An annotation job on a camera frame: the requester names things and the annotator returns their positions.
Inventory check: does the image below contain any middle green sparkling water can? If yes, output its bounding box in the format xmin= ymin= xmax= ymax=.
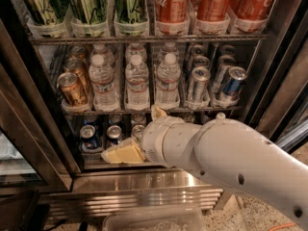
xmin=69 ymin=0 xmax=107 ymax=25

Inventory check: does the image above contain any gold can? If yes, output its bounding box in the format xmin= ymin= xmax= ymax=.
xmin=64 ymin=58 xmax=90 ymax=94
xmin=57 ymin=72 xmax=88 ymax=107
xmin=68 ymin=45 xmax=89 ymax=64

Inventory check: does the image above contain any silver energy can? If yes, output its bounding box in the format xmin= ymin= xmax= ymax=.
xmin=188 ymin=66 xmax=211 ymax=103
xmin=185 ymin=55 xmax=210 ymax=80

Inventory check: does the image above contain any right green sparkling water can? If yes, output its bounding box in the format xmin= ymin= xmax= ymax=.
xmin=115 ymin=0 xmax=146 ymax=24

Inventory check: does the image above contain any water bottle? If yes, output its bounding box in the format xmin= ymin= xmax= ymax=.
xmin=125 ymin=54 xmax=150 ymax=111
xmin=158 ymin=42 xmax=179 ymax=63
xmin=90 ymin=44 xmax=116 ymax=68
xmin=89 ymin=54 xmax=119 ymax=112
xmin=155 ymin=53 xmax=181 ymax=110
xmin=125 ymin=43 xmax=147 ymax=64

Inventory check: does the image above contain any left blue soda can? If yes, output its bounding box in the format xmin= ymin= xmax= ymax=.
xmin=80 ymin=125 xmax=102 ymax=150

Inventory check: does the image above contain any orange floor cable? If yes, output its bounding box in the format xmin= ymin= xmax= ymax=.
xmin=268 ymin=221 xmax=298 ymax=231

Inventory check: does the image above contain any green sparkling water can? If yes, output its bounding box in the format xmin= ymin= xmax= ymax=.
xmin=69 ymin=0 xmax=107 ymax=25
xmin=115 ymin=0 xmax=146 ymax=24
xmin=23 ymin=0 xmax=68 ymax=26

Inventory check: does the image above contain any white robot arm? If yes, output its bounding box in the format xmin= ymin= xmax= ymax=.
xmin=102 ymin=107 xmax=308 ymax=231

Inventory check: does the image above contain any brown drink bottle white cap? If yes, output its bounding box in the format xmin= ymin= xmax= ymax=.
xmin=216 ymin=112 xmax=226 ymax=119

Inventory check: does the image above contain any middle wire shelf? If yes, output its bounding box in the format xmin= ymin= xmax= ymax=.
xmin=64 ymin=106 xmax=242 ymax=116

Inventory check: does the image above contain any left red cola can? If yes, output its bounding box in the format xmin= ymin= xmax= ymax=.
xmin=155 ymin=0 xmax=188 ymax=23

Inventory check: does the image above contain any blue energy can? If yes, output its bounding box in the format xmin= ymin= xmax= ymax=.
xmin=212 ymin=55 xmax=236 ymax=93
xmin=219 ymin=66 xmax=247 ymax=102

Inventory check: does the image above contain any rear gold can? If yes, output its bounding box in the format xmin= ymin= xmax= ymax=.
xmin=68 ymin=45 xmax=89 ymax=64

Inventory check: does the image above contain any middle red cola can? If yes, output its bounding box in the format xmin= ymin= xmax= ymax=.
xmin=197 ymin=0 xmax=230 ymax=22

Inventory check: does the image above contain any open fridge glass door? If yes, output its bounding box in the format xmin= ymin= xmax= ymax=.
xmin=243 ymin=1 xmax=308 ymax=153

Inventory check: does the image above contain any left green-white soda can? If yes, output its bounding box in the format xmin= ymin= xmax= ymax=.
xmin=131 ymin=124 xmax=144 ymax=141

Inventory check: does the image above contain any left green sparkling water can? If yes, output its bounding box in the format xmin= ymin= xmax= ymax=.
xmin=23 ymin=0 xmax=68 ymax=26

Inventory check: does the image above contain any stainless steel fridge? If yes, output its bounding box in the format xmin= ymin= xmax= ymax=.
xmin=1 ymin=0 xmax=307 ymax=218

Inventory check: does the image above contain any wire shelf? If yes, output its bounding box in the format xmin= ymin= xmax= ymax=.
xmin=64 ymin=106 xmax=242 ymax=116
xmin=30 ymin=32 xmax=274 ymax=45

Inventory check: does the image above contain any front blue energy can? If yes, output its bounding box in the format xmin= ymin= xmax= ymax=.
xmin=219 ymin=66 xmax=247 ymax=102

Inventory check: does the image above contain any middle blue energy can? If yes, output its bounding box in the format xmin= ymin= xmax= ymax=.
xmin=212 ymin=55 xmax=236 ymax=93

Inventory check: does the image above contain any middle silver energy can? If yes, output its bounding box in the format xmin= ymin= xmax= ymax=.
xmin=185 ymin=55 xmax=210 ymax=80

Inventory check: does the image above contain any red cola can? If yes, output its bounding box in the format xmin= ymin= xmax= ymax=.
xmin=235 ymin=0 xmax=273 ymax=21
xmin=155 ymin=0 xmax=188 ymax=23
xmin=197 ymin=0 xmax=230 ymax=22

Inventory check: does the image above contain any middle gold can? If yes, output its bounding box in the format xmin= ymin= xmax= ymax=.
xmin=64 ymin=58 xmax=90 ymax=94

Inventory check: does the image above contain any front gold can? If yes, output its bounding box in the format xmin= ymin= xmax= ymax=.
xmin=57 ymin=72 xmax=88 ymax=107

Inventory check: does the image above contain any blue soda can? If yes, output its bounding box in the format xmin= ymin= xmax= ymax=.
xmin=107 ymin=125 xmax=124 ymax=147
xmin=80 ymin=125 xmax=102 ymax=150

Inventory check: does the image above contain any top wire shelf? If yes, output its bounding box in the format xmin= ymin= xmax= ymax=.
xmin=30 ymin=32 xmax=274 ymax=45

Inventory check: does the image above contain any right red cola can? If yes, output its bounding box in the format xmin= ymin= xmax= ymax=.
xmin=235 ymin=0 xmax=273 ymax=21

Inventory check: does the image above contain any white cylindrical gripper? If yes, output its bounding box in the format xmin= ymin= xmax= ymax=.
xmin=101 ymin=105 xmax=202 ymax=168

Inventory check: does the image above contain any front silver energy can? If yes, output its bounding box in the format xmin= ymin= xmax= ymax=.
xmin=188 ymin=66 xmax=211 ymax=103

